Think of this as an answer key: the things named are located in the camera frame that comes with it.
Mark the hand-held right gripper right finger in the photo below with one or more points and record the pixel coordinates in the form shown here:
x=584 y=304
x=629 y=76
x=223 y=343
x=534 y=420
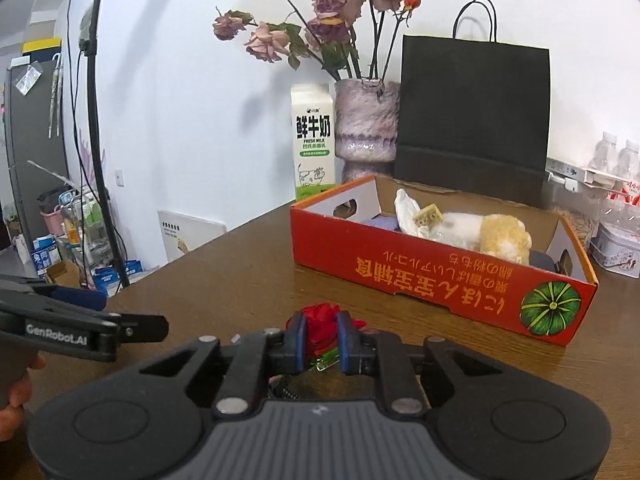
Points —
x=344 y=342

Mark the small yellow patterned block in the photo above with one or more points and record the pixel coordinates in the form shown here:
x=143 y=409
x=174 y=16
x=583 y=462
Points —
x=427 y=216

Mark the dried rose bouquet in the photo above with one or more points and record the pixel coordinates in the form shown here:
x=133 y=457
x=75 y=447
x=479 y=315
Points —
x=325 y=20

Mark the person's left hand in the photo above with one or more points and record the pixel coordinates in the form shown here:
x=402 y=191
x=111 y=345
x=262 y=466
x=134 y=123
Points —
x=20 y=395

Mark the white wall socket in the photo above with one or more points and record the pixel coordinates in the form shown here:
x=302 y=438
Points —
x=119 y=177

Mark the pink bin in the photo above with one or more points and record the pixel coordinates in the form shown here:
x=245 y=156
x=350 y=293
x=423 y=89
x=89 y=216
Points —
x=52 y=222

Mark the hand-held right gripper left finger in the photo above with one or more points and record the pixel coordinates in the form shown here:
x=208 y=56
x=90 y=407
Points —
x=300 y=342

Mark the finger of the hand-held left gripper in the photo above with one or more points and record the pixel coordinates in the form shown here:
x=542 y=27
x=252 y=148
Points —
x=80 y=297
x=142 y=330

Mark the black paper bag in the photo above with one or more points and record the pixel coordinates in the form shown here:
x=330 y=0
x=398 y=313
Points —
x=475 y=120

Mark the red cardboard box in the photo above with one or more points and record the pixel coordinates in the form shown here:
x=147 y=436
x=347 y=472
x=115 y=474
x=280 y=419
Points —
x=400 y=265

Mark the purple feather ornament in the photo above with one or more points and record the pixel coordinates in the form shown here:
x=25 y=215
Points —
x=95 y=152

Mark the red artificial rose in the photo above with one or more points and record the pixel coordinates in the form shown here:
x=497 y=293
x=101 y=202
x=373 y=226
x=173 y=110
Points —
x=320 y=322

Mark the white green milk carton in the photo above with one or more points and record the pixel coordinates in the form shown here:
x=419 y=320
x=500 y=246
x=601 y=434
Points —
x=312 y=145

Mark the white tin box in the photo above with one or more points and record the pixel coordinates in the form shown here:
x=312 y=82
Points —
x=617 y=252

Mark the white yellow plush toy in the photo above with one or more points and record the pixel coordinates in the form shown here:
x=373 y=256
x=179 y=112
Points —
x=495 y=235

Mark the white printed board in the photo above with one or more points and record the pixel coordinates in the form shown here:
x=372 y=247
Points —
x=192 y=235

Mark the white flat carton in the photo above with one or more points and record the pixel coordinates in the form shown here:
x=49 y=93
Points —
x=615 y=177

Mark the white cloth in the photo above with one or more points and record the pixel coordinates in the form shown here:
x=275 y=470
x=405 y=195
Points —
x=406 y=210

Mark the black light stand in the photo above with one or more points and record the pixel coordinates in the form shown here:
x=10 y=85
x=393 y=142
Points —
x=92 y=110

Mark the grey refrigerator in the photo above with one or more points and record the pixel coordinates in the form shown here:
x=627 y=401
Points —
x=30 y=160

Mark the clear container with seeds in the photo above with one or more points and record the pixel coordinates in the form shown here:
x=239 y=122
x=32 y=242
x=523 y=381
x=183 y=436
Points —
x=582 y=220

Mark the blue printed carton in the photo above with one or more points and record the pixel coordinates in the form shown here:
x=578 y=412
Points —
x=117 y=277

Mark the purple marbled vase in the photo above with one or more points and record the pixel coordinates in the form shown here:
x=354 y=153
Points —
x=367 y=125

